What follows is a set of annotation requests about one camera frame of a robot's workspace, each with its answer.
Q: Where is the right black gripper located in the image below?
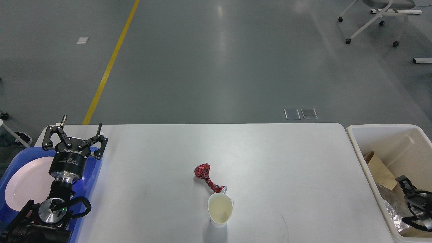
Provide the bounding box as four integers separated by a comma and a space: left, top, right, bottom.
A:
395, 175, 432, 231

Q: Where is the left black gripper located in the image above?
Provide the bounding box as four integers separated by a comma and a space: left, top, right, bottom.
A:
42, 115, 108, 183

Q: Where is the aluminium foil tray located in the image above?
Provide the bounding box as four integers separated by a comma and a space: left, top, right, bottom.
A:
375, 182, 412, 233

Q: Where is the brown paper bag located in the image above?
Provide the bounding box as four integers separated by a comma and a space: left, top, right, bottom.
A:
363, 151, 398, 190

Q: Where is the pink plate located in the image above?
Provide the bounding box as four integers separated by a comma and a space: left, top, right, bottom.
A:
5, 156, 54, 211

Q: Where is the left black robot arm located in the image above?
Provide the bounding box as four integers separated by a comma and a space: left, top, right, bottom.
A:
1, 115, 108, 243

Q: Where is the white plastic bin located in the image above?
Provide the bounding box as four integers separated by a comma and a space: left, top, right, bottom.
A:
346, 124, 432, 243

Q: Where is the person's shoe and leg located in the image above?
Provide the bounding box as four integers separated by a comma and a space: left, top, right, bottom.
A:
0, 132, 33, 147

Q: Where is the right floor socket plate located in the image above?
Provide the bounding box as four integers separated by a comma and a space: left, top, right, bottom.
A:
301, 108, 318, 119

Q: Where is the floor socket plate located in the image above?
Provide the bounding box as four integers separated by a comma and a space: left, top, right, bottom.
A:
284, 109, 301, 120
301, 108, 318, 119

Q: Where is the white floor bar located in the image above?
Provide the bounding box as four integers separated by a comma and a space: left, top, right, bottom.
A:
412, 57, 432, 64

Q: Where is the red foil wrapper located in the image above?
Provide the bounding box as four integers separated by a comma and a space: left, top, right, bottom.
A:
194, 163, 227, 194

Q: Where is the left floor socket plate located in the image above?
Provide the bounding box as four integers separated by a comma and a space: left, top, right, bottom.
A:
284, 109, 301, 120

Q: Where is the cream cup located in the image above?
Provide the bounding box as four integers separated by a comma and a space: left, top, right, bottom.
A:
207, 193, 234, 228

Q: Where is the white bar behind chair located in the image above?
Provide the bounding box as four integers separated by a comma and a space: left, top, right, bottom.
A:
370, 9, 423, 15

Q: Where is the white office chair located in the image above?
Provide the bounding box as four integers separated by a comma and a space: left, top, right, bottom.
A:
345, 0, 415, 47

